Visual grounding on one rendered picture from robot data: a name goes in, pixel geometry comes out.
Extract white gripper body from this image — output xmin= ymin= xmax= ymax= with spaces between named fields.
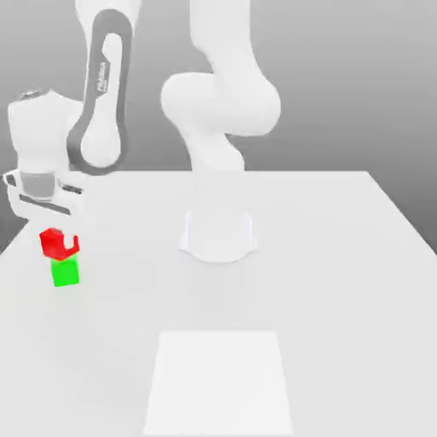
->
xmin=6 ymin=184 xmax=85 ymax=229

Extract small red cube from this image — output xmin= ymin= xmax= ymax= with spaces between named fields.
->
xmin=38 ymin=227 xmax=80 ymax=263

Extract small green cube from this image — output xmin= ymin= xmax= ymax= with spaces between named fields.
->
xmin=50 ymin=256 xmax=80 ymax=288

